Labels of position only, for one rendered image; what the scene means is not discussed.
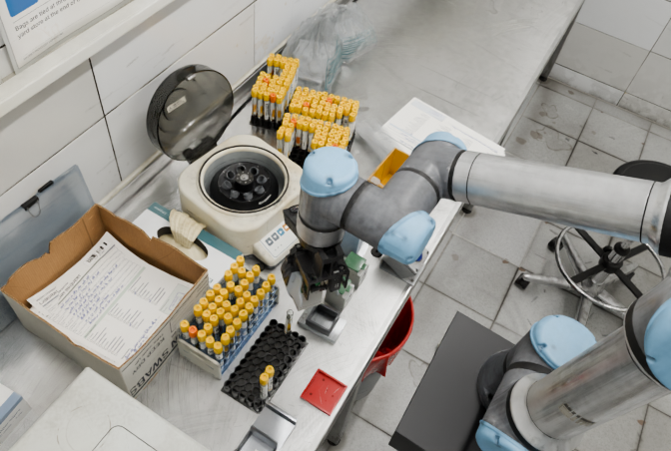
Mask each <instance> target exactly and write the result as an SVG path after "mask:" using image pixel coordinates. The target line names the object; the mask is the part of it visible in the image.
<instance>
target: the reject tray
mask: <svg viewBox="0 0 671 451"><path fill-rule="evenodd" d="M346 389H347V385H345V384H344V383H342V382H341V381H339V380H337V379H336V378H334V377H332V376H331V375H329V374H327V373H326V372H324V371H323V370H321V369H319V368H318V370H317V371H316V373H315V374H314V376H313V377H312V379H311V381H310V382H309V384H308V385H307V387H306V388H305V390H304V391H303V393H302V394H301V396H300V398H301V399H302V400H304V401H306V402H307V403H309V404H310V405H312V406H314V407H315V408H317V409H318V410H320V411H322V412H323V413H325V414H326V415H328V416H331V415H332V413H333V411H334V410H335V408H336V406H337V404H338V402H339V401H340V399H341V397H342V396H343V394H344V392H345V391H346Z"/></svg>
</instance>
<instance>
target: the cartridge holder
mask: <svg viewBox="0 0 671 451"><path fill-rule="evenodd" d="M297 324H298V325H300V326H302V327H304V328H305V329H307V330H309V331H311V332H313V333H315V334H316V335H318V336H320V337H322V338H324V339H326V340H327V341H329V342H331V343H333V344H336V341H337V340H338V338H339V336H340V335H341V333H342V331H343V329H344V328H345V326H346V324H347V321H346V320H344V319H342V318H340V313H339V312H337V311H335V310H333V309H331V308H330V307H328V306H326V305H324V304H322V303H321V304H319V305H316V306H313V307H310V308H307V309H305V310H304V312H303V313H302V315H301V317H300V318H299V320H298V323H297Z"/></svg>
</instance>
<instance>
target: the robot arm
mask: <svg viewBox="0 0 671 451"><path fill-rule="evenodd" d="M300 186H301V190H300V201H299V204H298V205H294V206H292V207H289V208H288V209H284V210H283V214H284V220H285V224H286V225H287V226H288V228H289V229H290V230H291V231H292V232H293V233H294V235H295V236H296V237H297V238H298V239H299V243H296V244H295V245H294V246H293V247H292V248H291V249H290V255H286V258H285V260H284V262H283V263H282V266H281V273H282V277H283V280H284V283H285V286H286V289H287V292H288V294H289V296H290V297H291V298H292V299H294V300H295V302H296V304H297V305H298V307H302V306H303V299H302V293H301V289H302V291H303V293H304V296H305V298H306V300H309V295H310V291H311V293H313V292H315V291H318V290H319V291H323V290H327V289H329V291H330V292H333V291H334V292H335V294H336V295H338V290H339V289H340V285H341V284H342V285H343V287H344V288H346V286H347V281H348V277H349V273H350V271H349V269H348V267H347V265H346V263H345V261H344V259H343V257H344V252H343V250H342V248H341V246H340V245H341V243H342V239H343V236H344V234H345V232H346V231H347V232H349V233H350V234H352V235H354V236H355V237H357V238H359V239H360V240H362V241H364V242H365V243H367V244H369V245H370V246H372V247H374V248H376V249H377V250H378V252H380V253H381V254H386V255H388V256H390V257H392V258H393V259H395V260H397V261H399V262H401V263H403V264H412V263H414V262H415V261H416V260H417V259H418V258H419V257H420V255H421V254H422V252H423V250H424V249H425V247H426V246H427V244H428V242H429V240H430V238H431V236H432V234H433V232H434V230H435V226H436V222H435V219H434V218H432V217H431V216H430V213H431V212H432V211H433V209H434V208H435V207H436V205H437V204H438V203H439V201H440V200H441V199H446V200H451V201H455V202H461V203H465V204H470V205H474V206H479V207H483V208H488V209H492V210H497V211H501V212H505V213H510V214H514V215H519V216H523V217H528V218H532V219H537V220H541V221H546V222H550V223H554V224H559V225H563V226H571V227H576V228H580V229H585V230H589V231H594V232H598V233H602V234H607V235H611V236H616V237H620V238H625V239H629V240H634V241H638V242H643V243H647V244H648V245H650V247H651V248H652V249H653V251H654V252H655V253H656V254H657V255H661V256H666V257H670V258H671V179H670V180H668V181H666V182H664V183H660V182H654V181H648V180H642V179H636V178H630V177H624V176H618V175H612V174H606V173H600V172H594V171H588V170H582V169H576V168H570V167H564V166H558V165H552V164H546V163H540V162H534V161H528V160H522V159H517V158H511V157H505V156H499V155H493V154H487V153H481V152H475V151H468V150H467V148H466V145H465V144H464V142H463V141H462V140H461V139H460V138H459V137H455V136H454V135H452V134H451V133H449V132H443V131H439V132H434V133H431V134H429V135H428V136H427V137H426V138H425V139H424V140H423V141H422V142H421V143H419V144H418V145H417V146H415V148H414V149H413V150H412V152H411V154H410V156H409V157H408V158H407V159H406V160H405V162H404V163H403V164H402V165H401V166H400V168H399V169H398V170H397V171H396V172H395V173H394V175H393V176H392V177H391V178H390V179H389V181H388V182H387V183H386V184H385V185H384V186H383V188H382V189H381V188H379V187H378V186H376V185H374V184H372V183H370V182H369V181H367V180H365V179H363V178H361V177H359V176H358V167H357V162H356V160H355V159H354V157H353V156H352V154H351V153H349V152H348V151H346V150H344V149H342V148H338V147H322V148H318V149H316V150H314V151H312V152H311V153H310V154H309V155H308V156H307V158H306V159H305V162H304V167H303V173H302V175H301V178H300ZM344 274H346V278H345V280H344V278H343V275H344ZM305 284H306V286H307V290H306V289H305ZM477 388H478V394H479V397H480V400H481V402H482V404H483V406H484V407H485V409H486V412H485V414H484V416H483V418H482V420H480V421H479V423H480V425H479V427H478V429H477V432H476V435H475V438H476V442H477V444H478V446H479V448H480V449H481V450H482V451H572V450H573V449H575V448H576V447H577V446H578V445H579V444H580V442H581V440H582V438H583V435H584V432H586V431H588V430H590V429H593V428H595V427H597V426H599V425H602V424H604V423H606V422H608V421H610V420H613V419H615V418H617V417H619V416H622V415H624V414H626V413H628V412H630V411H633V410H635V409H637V408H639V407H642V406H644V405H646V404H648V403H650V402H653V401H655V400H657V399H659V398H662V397H664V396H666V395H668V394H671V265H670V268H669V271H668V273H667V275H666V276H665V278H664V279H663V280H662V281H661V282H660V283H659V284H658V285H656V286H655V287H653V288H652V289H650V290H649V291H647V292H646V293H644V294H643V295H642V296H640V297H639V298H637V299H636V300H635V301H633V302H632V303H631V304H630V305H629V307H628V308H627V310H626V313H625V315H624V320H623V326H621V327H620V328H618V329H616V330H615V331H613V332H612V333H610V334H609V335H607V336H606V337H604V338H603V339H601V340H600V341H598V342H596V340H595V337H594V336H593V334H592V333H591V332H590V331H589V330H588V329H587V328H586V327H585V326H584V325H582V324H581V323H579V322H578V321H576V320H574V319H572V318H570V317H567V316H563V315H548V316H545V317H543V318H542V319H540V320H539V321H537V322H535V323H534V324H533V325H532V326H531V328H530V330H529V331H528V332H527V333H526V334H525V335H524V336H523V337H522V338H521V339H520V340H519V341H518V342H517V343H516V344H515V345H514V346H513V347H512V348H511V349H505V350H501V351H498V352H496V353H494V354H493V355H491V356H490V357H489V358H488V359H487V360H486V361H485V362H484V364H483V365H482V366H481V368H480V370H479V373H478V378H477Z"/></svg>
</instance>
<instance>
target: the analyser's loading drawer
mask: <svg viewBox="0 0 671 451"><path fill-rule="evenodd" d="M297 422H298V419H297V418H295V417H294V416H292V415H291V414H289V413H288V412H286V411H284V410H283V409H281V408H280V407H278V406H277V405H275V404H273V403H272V402H270V401H269V400H267V401H266V402H265V407H264V409H263V410H262V412H261V413H260V415H259V416H258V418H257V419H256V421H255V422H254V423H253V425H251V427H250V429H249V431H248V432H247V434H246V435H245V437H244V438H243V440H242V441H241V443H240V444H239V445H238V447H237V448H236V449H235V450H234V451H255V450H256V449H257V450H258V451H281V449H282V447H283V446H284V444H285V443H286V441H287V439H288V438H289V436H290V435H291V433H292V432H293V430H294V429H296V427H297Z"/></svg>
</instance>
